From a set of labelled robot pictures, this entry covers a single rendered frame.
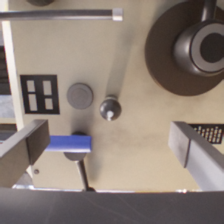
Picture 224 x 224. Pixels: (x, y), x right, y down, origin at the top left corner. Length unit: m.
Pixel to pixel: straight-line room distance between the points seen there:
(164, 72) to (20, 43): 0.24
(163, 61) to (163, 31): 0.04
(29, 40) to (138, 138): 0.26
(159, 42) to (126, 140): 0.18
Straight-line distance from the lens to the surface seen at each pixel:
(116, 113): 0.22
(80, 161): 0.30
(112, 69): 0.28
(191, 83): 0.29
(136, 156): 0.34
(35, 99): 0.32
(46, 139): 0.17
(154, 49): 0.27
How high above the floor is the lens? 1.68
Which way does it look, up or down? level
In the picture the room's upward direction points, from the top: 89 degrees counter-clockwise
